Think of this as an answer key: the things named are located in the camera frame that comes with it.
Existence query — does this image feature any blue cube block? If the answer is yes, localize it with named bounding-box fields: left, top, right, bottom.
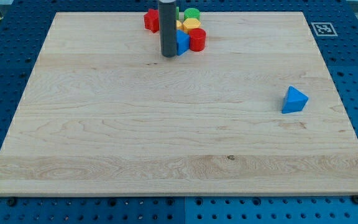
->
left=177, top=30, right=190, bottom=55

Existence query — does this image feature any red star block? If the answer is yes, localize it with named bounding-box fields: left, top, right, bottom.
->
left=144, top=9, right=159, bottom=33

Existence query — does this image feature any white fiducial marker tag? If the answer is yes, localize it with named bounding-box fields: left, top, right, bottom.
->
left=311, top=22, right=337, bottom=37

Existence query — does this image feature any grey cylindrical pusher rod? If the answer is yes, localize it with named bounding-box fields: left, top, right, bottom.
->
left=158, top=0, right=177, bottom=58

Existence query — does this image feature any green block behind rod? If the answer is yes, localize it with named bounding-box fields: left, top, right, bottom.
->
left=176, top=6, right=180, bottom=20

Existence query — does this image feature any red cylinder block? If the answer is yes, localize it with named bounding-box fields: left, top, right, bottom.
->
left=188, top=28, right=206, bottom=52

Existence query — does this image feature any yellow block behind rod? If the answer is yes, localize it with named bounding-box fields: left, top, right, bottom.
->
left=177, top=20, right=183, bottom=30

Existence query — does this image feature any green cylinder block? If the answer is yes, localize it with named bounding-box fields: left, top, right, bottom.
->
left=183, top=7, right=201, bottom=20

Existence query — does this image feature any yellow hexagon block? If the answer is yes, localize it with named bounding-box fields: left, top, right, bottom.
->
left=183, top=18, right=201, bottom=34

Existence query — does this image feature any wooden board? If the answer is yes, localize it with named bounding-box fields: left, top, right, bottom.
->
left=0, top=12, right=358, bottom=197

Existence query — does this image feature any blue triangle block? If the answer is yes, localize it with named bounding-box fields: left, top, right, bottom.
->
left=282, top=86, right=309, bottom=114

